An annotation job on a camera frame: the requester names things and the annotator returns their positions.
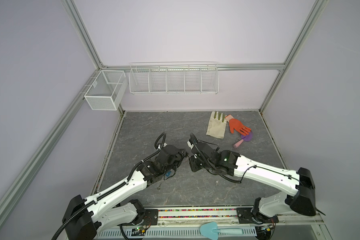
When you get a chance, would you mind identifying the red rubber glove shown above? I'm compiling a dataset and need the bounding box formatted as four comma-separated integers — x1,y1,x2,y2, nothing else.
225,115,252,136

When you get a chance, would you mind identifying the beige fabric glove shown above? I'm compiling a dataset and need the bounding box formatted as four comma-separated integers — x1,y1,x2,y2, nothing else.
206,111,227,139

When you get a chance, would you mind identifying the teal garden trowel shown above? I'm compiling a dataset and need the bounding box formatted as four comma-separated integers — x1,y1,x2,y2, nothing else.
200,222,244,240

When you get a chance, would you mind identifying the aluminium frame profile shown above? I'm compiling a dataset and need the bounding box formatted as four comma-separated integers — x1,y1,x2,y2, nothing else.
0,0,331,232

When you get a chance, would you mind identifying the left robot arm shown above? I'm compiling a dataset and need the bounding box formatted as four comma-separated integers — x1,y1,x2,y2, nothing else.
52,133,187,240

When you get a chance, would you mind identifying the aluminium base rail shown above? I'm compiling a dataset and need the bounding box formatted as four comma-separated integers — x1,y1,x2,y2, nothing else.
143,206,325,227

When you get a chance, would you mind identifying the white mesh box basket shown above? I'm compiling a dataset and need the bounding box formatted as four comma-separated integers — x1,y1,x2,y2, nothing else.
84,70,128,111

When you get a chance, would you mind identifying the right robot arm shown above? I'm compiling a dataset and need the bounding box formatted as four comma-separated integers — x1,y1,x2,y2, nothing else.
188,140,319,225

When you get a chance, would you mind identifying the white slotted cable duct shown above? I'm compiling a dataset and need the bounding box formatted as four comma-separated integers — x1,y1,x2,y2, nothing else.
94,225,257,240

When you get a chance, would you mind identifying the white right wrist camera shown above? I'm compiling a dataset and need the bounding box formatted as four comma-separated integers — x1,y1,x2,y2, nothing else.
187,133,199,150

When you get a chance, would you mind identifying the purple pink brush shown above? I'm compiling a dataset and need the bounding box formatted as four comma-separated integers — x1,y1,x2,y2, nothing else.
233,132,253,149

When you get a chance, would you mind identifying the white wire shelf basket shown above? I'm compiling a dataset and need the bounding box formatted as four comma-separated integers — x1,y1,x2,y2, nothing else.
129,62,220,95

